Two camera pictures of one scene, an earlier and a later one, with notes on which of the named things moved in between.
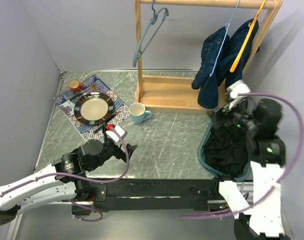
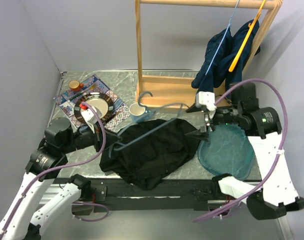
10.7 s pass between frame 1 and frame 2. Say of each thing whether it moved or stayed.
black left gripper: moved
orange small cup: stayed
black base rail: stayed
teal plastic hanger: moved
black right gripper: stayed
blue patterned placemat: stayed
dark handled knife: stayed
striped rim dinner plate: stayed
